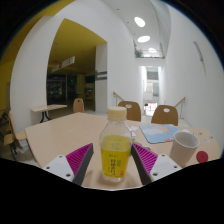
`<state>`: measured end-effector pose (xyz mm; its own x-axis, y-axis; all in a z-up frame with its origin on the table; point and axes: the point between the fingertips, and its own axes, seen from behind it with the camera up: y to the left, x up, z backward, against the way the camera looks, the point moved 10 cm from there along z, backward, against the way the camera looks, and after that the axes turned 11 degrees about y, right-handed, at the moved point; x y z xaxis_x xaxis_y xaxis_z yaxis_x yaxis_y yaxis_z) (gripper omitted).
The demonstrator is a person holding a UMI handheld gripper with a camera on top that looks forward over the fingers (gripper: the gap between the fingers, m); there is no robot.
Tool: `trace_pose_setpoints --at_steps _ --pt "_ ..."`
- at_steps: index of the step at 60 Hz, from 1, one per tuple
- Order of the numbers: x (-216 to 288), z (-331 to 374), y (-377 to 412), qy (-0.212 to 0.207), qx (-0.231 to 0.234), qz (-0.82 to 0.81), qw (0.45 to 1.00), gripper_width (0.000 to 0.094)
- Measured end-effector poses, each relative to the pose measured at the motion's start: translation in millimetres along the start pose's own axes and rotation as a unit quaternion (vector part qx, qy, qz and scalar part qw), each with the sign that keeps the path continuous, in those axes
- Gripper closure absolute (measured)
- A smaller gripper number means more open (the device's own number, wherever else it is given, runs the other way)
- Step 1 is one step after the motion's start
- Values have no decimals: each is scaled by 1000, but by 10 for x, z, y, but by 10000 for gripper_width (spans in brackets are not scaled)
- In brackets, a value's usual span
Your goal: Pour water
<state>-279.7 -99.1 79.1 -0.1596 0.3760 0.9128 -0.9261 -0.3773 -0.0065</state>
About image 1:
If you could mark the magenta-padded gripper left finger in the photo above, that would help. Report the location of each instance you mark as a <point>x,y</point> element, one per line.
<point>77,159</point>

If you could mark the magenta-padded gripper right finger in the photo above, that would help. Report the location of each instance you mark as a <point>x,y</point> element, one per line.
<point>148,160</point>

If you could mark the yellow-label clear drink bottle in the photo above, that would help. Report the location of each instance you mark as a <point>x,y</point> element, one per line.
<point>115,153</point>

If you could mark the small white paper note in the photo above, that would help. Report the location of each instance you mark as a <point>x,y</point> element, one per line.
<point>133,128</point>
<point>133,134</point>

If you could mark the white mug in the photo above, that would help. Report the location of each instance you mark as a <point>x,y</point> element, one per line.
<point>182,148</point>

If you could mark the wooden chair with oval hole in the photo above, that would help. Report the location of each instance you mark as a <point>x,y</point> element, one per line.
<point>131,111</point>
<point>165,116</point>

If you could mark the small wooden chair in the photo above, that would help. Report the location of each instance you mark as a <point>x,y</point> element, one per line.
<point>78,106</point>

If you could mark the flat round red coaster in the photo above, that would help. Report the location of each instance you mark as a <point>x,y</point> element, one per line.
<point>202,157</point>

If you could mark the small light wooden table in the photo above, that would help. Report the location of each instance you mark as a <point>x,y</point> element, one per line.
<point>48,108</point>

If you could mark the wooden stair handrail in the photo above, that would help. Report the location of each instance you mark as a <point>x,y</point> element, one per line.
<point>117,97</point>
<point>180,101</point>

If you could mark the dark shop shelf unit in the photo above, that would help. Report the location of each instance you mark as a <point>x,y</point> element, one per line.
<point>55,88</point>

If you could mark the hanging white red sign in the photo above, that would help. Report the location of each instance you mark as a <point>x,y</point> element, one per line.
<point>65,63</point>

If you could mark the green balcony plant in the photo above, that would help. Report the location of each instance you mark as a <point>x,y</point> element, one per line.
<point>138,53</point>

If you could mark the oval ceiling lights group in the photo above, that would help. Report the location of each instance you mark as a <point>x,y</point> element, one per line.
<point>140,22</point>

